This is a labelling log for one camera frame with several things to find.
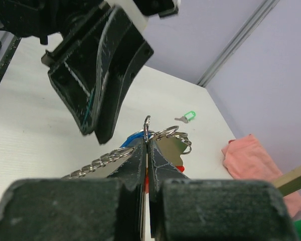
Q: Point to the key with green tag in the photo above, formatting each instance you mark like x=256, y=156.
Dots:
x=186, y=118

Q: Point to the key with blue tag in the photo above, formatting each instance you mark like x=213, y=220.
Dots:
x=129, y=140

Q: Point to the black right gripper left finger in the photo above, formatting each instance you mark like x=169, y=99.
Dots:
x=110, y=208

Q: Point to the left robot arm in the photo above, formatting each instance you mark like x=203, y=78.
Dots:
x=38, y=19

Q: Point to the wooden clothes rack tray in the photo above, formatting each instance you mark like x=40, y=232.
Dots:
x=289, y=182

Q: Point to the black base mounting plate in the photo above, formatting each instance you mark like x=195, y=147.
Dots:
x=8, y=47

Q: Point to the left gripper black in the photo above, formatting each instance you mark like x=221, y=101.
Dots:
x=94, y=66

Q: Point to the pink cloth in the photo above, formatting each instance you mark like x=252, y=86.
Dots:
x=246, y=158

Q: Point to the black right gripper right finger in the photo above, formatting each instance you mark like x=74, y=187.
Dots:
x=192, y=209

